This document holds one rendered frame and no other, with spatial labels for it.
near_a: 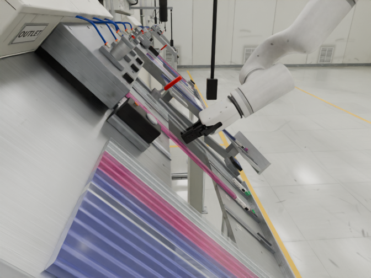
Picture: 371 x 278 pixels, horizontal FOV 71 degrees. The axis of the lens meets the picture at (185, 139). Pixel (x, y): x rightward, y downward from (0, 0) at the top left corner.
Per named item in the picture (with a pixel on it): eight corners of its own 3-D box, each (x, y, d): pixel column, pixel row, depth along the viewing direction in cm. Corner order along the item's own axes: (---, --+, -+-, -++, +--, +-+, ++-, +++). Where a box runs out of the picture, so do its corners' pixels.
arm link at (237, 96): (234, 84, 76) (224, 90, 76) (242, 91, 68) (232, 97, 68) (247, 107, 79) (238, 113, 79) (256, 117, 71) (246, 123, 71)
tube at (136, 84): (245, 193, 87) (248, 192, 87) (247, 196, 86) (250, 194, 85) (133, 82, 69) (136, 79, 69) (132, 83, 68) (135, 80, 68)
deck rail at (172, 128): (229, 191, 97) (242, 181, 96) (230, 194, 95) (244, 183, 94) (72, 40, 73) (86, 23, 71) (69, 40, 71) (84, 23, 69)
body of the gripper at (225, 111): (228, 89, 77) (195, 110, 78) (237, 98, 67) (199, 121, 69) (239, 110, 80) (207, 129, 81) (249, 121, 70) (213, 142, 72)
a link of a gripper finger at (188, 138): (200, 123, 74) (180, 135, 75) (201, 127, 71) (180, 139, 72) (206, 131, 75) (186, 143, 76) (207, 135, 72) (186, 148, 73)
